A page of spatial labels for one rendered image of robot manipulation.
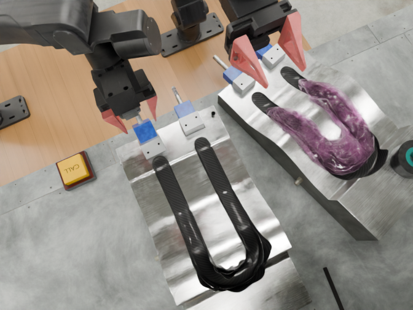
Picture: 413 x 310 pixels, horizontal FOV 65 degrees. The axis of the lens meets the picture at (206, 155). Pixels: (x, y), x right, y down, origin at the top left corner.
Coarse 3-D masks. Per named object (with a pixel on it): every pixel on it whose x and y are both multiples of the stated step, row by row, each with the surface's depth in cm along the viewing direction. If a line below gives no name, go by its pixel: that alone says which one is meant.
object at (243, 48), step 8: (240, 40) 45; (248, 40) 46; (256, 40) 51; (264, 40) 51; (232, 48) 47; (240, 48) 46; (248, 48) 46; (256, 48) 52; (232, 56) 49; (240, 56) 49; (248, 56) 46; (256, 56) 46; (232, 64) 51; (240, 64) 50; (248, 64) 50; (256, 64) 46; (248, 72) 49; (256, 72) 47; (256, 80) 49; (264, 80) 47; (264, 88) 48
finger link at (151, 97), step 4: (152, 88) 60; (140, 92) 58; (144, 92) 60; (148, 92) 59; (152, 92) 59; (136, 96) 58; (140, 96) 58; (144, 96) 59; (148, 96) 59; (152, 96) 59; (156, 96) 59; (140, 100) 59; (148, 100) 59; (152, 100) 60; (156, 100) 60; (148, 104) 61; (152, 104) 61; (156, 104) 61; (152, 108) 62; (152, 112) 63; (156, 120) 66
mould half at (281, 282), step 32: (224, 128) 78; (128, 160) 76; (192, 160) 76; (224, 160) 76; (160, 192) 74; (192, 192) 75; (256, 192) 73; (160, 224) 73; (224, 224) 70; (256, 224) 68; (160, 256) 68; (224, 256) 66; (288, 256) 73; (192, 288) 65; (256, 288) 71; (288, 288) 71
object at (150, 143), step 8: (136, 120) 72; (144, 120) 74; (136, 128) 72; (144, 128) 72; (152, 128) 73; (136, 136) 73; (144, 136) 73; (152, 136) 74; (144, 144) 72; (152, 144) 73; (160, 144) 73; (144, 152) 73; (152, 152) 73; (160, 152) 74
